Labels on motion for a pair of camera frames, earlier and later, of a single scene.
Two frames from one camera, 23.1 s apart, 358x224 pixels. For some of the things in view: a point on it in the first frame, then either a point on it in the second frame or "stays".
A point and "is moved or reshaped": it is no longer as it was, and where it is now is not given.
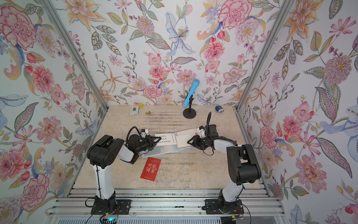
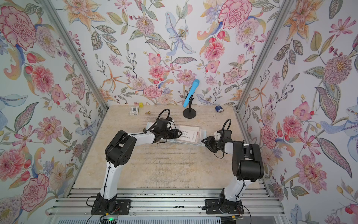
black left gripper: x=150 y=142 -> x=174 y=135
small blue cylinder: x=219 y=108 stays
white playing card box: x=134 y=110 stays
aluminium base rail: x=166 y=201 stays
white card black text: x=167 y=139 is moved or reshaped
